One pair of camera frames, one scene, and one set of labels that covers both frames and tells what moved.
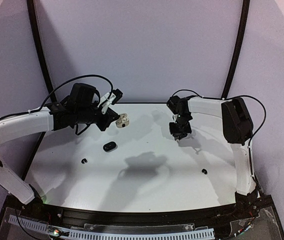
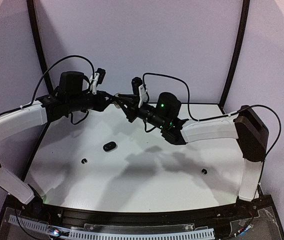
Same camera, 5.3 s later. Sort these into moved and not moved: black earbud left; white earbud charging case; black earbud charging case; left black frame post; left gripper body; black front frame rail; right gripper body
Moved: left gripper body; white earbud charging case; right gripper body
Not moved: left black frame post; black earbud charging case; black earbud left; black front frame rail
